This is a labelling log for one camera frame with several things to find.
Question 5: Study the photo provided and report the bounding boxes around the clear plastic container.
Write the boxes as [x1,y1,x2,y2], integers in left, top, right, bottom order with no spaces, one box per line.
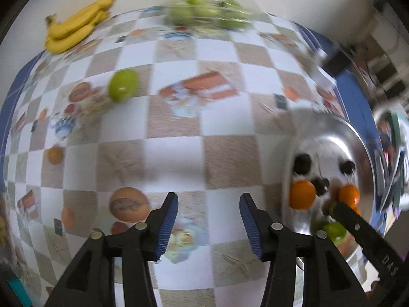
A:
[163,0,264,34]

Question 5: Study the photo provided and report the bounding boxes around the checkered printed tablecloth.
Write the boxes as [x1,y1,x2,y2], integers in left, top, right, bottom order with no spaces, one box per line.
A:
[0,6,378,307]

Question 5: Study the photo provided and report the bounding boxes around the white power plug block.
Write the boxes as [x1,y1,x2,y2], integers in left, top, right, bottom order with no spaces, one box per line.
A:
[315,67,336,90]

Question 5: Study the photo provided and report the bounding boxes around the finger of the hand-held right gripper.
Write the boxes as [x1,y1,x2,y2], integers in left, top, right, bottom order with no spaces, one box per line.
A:
[331,201,389,258]

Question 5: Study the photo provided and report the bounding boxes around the round metal tray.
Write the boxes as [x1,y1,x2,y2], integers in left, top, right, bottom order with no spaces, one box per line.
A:
[281,109,379,263]

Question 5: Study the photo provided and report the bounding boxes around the small green jujube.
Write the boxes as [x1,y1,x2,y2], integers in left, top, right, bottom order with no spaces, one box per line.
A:
[108,68,140,103]

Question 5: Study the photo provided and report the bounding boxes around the yellow banana bunch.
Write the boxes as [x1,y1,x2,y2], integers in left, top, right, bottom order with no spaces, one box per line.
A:
[44,0,116,54]

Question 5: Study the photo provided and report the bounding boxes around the large orange tangerine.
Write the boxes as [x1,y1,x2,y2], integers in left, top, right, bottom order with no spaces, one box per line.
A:
[289,180,317,211]

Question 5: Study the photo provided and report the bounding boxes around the black power adapter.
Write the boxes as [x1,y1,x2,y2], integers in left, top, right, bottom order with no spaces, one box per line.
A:
[323,46,350,77]

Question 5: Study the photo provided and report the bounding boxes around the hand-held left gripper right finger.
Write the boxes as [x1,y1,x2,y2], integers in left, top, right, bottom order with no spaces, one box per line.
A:
[240,193,368,307]

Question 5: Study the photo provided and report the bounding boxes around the colourful printed papers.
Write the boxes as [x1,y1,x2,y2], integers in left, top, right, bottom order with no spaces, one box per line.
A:
[372,105,409,213]

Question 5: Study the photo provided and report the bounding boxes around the small orange tangerine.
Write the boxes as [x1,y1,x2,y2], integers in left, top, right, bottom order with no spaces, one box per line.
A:
[338,184,360,210]

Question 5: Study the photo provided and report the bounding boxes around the dark cherry with stem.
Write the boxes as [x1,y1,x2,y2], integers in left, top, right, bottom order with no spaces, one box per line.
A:
[311,155,330,197]

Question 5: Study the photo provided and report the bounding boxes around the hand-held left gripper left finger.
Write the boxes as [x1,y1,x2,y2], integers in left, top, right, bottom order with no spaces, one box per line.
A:
[43,192,179,307]

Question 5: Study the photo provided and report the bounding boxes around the large green jujube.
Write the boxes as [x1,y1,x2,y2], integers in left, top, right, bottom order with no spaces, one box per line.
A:
[321,221,348,245]

